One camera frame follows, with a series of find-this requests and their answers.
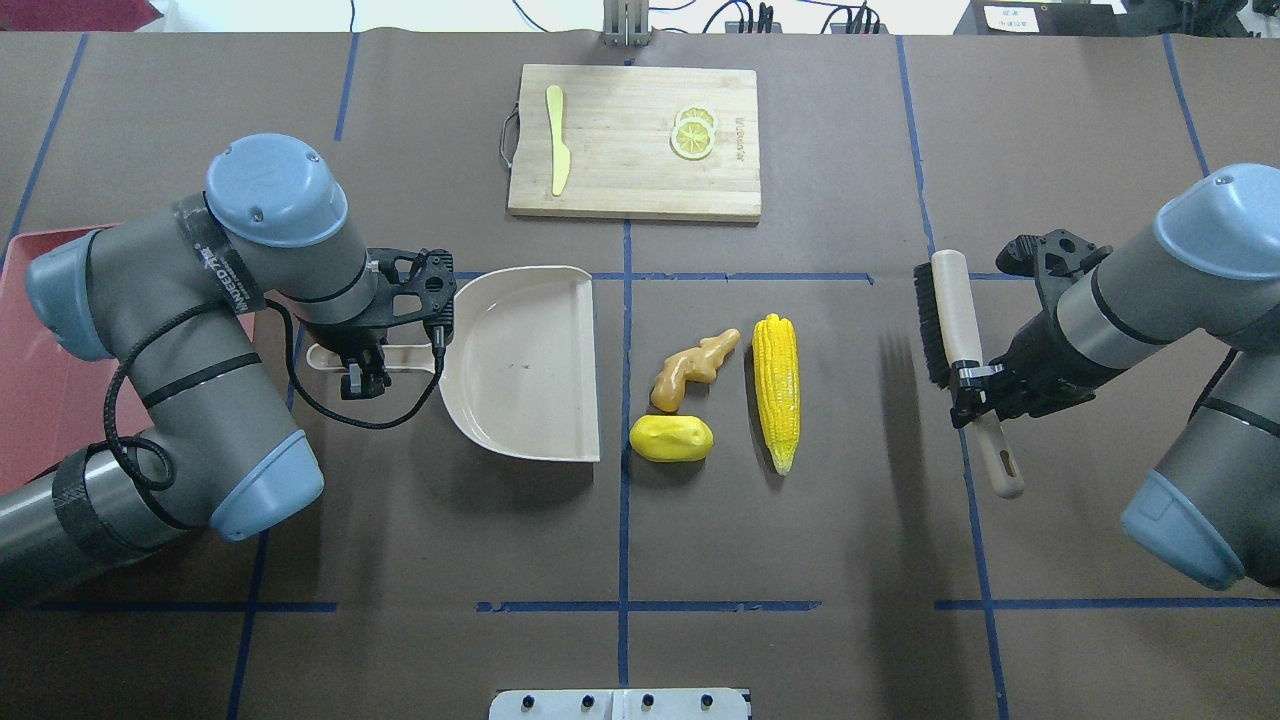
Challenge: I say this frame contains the pink plastic bin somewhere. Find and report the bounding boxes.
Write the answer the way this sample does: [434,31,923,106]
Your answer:
[0,225,256,496]

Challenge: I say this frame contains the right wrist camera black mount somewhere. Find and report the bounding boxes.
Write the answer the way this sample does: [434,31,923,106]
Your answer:
[995,229,1114,309]

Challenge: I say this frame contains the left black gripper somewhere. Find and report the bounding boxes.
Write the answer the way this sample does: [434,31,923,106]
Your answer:
[300,290,393,401]

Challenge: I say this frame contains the tan toy ginger root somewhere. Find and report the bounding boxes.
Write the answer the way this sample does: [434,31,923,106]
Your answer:
[649,328,742,413]

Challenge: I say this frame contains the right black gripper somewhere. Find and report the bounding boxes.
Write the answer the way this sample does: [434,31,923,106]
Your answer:
[950,309,1124,429]

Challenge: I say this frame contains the beige plastic dustpan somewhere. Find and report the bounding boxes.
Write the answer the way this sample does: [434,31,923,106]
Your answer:
[306,265,602,462]

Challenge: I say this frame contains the pink cloth on stand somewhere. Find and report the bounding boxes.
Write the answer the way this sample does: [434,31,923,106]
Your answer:
[1,1,164,33]

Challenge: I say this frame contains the yellow toy potato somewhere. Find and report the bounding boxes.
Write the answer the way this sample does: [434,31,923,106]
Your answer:
[628,415,716,462]

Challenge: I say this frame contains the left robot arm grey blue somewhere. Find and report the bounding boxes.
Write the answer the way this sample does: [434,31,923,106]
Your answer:
[1,133,376,610]

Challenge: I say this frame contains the yellow plastic knife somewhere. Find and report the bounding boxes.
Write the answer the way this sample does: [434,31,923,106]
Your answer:
[545,85,572,197]

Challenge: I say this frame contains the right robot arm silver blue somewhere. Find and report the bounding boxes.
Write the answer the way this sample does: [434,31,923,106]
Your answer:
[916,163,1279,591]

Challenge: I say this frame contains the lemon slice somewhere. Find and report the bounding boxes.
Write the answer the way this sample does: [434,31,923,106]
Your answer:
[669,117,717,161]
[673,105,719,129]

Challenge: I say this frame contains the black box with label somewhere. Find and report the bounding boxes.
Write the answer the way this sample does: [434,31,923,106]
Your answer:
[952,1,1121,37]

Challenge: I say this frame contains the yellow toy corn cob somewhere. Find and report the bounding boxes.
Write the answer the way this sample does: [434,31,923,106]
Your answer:
[751,313,803,477]

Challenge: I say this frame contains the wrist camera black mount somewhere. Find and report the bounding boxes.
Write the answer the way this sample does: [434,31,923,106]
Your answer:
[995,229,1114,309]
[358,249,458,342]

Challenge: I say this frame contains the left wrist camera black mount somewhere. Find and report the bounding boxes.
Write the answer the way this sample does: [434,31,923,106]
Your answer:
[358,249,458,342]

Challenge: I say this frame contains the aluminium frame post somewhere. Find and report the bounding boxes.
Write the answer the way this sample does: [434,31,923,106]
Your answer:
[602,0,652,47]

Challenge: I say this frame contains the beige hand brush black bristles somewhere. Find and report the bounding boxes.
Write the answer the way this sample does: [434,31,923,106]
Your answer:
[913,249,1025,498]

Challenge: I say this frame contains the lemon slice front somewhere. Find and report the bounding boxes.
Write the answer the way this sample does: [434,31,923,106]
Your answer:
[669,117,717,161]

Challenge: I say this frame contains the lemon slice back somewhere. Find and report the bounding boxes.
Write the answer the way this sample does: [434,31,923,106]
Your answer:
[673,105,719,129]

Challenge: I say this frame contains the wooden cutting board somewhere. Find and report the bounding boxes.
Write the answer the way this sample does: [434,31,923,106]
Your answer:
[507,64,763,224]

